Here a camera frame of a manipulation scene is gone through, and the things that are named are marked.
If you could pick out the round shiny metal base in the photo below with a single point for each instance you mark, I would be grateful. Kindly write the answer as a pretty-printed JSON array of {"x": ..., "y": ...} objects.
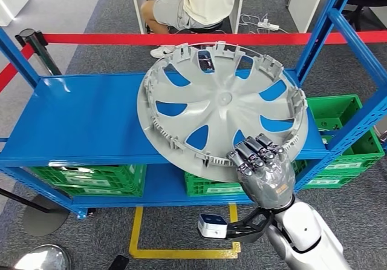
[{"x": 42, "y": 260}]

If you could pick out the green plastic crate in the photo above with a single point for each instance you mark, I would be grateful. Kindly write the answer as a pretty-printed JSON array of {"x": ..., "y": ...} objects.
[
  {"x": 90, "y": 180},
  {"x": 336, "y": 111},
  {"x": 211, "y": 186}
]

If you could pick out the white desk panel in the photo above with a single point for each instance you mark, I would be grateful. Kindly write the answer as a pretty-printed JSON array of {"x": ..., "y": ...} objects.
[{"x": 305, "y": 3}]

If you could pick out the chrome swivel stool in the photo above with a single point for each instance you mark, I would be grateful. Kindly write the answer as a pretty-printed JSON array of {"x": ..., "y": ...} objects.
[{"x": 208, "y": 28}]

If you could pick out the blue metal shelf rack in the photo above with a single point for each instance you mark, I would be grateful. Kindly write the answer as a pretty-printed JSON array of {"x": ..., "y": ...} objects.
[{"x": 90, "y": 119}]

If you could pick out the black robot left foot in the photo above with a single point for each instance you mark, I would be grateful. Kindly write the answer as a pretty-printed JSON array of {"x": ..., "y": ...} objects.
[{"x": 119, "y": 263}]

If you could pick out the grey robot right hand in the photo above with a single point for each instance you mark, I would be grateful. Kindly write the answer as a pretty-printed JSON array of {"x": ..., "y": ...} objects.
[{"x": 268, "y": 180}]

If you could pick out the black stanchion with round base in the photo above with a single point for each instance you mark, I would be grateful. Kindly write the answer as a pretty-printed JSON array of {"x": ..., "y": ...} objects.
[{"x": 45, "y": 220}]

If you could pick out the grey plastic wheel hubcap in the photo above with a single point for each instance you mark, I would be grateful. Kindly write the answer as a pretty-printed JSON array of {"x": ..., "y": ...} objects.
[{"x": 217, "y": 99}]

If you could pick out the white power strip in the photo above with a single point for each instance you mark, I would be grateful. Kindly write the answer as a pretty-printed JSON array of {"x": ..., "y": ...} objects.
[{"x": 268, "y": 26}]

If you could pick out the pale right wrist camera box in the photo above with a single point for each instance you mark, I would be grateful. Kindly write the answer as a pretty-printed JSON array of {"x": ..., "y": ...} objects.
[{"x": 211, "y": 228}]

